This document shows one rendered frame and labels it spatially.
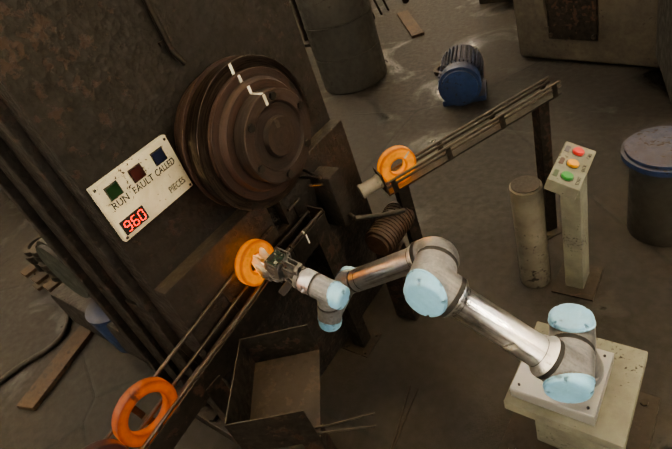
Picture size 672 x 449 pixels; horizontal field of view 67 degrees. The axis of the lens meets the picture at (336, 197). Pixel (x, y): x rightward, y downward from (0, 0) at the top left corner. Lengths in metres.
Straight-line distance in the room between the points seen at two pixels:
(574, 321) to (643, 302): 0.84
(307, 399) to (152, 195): 0.71
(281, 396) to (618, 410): 0.93
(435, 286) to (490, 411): 0.85
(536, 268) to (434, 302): 1.03
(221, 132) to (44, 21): 0.48
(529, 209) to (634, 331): 0.59
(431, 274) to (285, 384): 0.53
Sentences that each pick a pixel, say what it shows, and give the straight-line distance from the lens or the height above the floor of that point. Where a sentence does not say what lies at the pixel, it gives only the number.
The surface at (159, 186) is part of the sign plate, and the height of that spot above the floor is 1.13.
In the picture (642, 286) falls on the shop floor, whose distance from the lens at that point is 2.39.
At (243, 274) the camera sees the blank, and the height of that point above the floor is 0.76.
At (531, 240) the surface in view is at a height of 0.28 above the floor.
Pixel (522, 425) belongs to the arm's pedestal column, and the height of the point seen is 0.02.
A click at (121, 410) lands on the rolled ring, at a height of 0.76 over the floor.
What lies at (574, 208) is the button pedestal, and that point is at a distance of 2.05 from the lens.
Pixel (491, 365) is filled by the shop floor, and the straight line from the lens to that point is 2.14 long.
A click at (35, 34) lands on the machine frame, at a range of 1.40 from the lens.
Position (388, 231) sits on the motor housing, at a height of 0.52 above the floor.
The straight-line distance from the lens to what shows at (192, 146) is 1.46.
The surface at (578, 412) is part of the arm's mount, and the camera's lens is 1.64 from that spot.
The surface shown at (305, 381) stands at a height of 0.60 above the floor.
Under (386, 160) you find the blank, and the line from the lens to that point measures 1.92.
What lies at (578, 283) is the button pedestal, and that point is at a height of 0.04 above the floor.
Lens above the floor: 1.76
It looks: 34 degrees down
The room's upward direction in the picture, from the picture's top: 21 degrees counter-clockwise
